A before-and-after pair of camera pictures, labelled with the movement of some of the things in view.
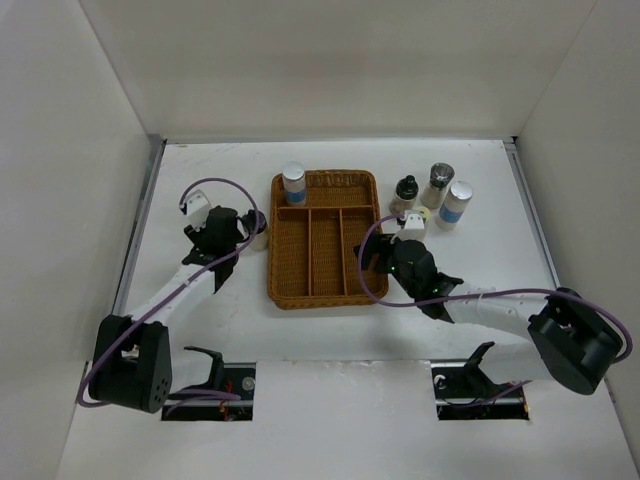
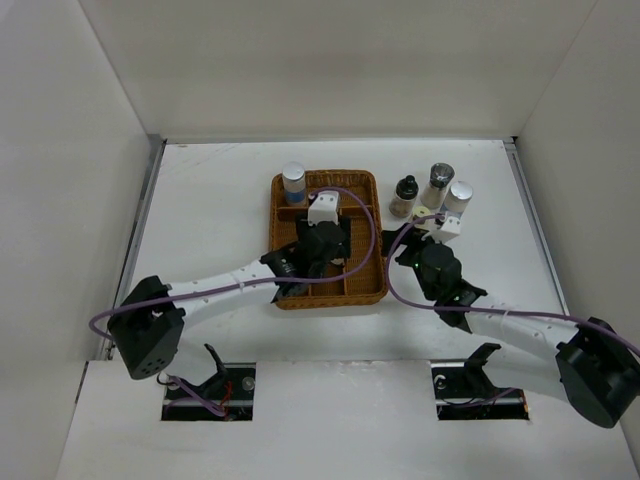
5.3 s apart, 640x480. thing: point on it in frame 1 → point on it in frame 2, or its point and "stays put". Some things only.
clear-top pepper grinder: x=441 y=175 stays put
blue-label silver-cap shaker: x=454 y=205 stays put
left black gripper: x=195 y=235 → x=303 y=226
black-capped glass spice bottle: x=405 y=195 stays put
